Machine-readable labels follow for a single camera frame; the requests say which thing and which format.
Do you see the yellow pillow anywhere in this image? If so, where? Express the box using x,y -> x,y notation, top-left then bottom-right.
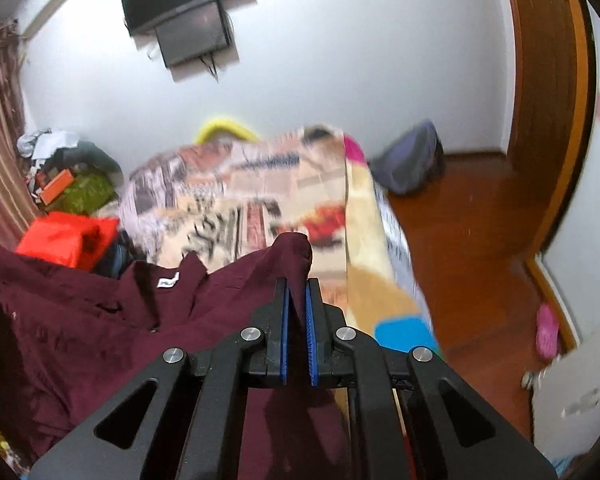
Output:
194,117 -> 260,144

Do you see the newspaper print bed blanket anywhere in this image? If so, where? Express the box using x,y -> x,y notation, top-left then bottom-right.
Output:
118,126 -> 438,351

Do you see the purple grey bag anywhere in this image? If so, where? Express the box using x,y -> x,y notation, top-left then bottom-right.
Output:
367,119 -> 445,195

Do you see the maroon button shirt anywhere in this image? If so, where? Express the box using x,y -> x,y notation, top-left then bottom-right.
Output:
0,231 -> 351,480

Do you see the red folded garment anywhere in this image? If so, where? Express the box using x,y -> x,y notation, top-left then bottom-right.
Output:
15,211 -> 119,271

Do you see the pink croc shoe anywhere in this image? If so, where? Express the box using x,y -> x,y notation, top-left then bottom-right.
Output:
535,304 -> 559,361

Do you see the wooden door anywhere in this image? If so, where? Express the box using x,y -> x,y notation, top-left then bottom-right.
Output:
507,0 -> 596,259

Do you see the navy folded garment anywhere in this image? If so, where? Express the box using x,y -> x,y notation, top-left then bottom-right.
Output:
93,231 -> 134,278

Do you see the small black wall monitor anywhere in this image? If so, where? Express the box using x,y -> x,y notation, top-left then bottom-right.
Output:
155,1 -> 232,68

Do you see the orange box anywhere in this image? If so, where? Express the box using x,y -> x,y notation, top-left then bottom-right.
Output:
40,169 -> 74,206

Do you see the striped maroon curtain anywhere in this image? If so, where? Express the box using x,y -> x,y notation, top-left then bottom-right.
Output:
0,21 -> 40,248

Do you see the dark green garment pile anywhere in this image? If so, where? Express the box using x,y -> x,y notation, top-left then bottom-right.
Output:
43,141 -> 124,216

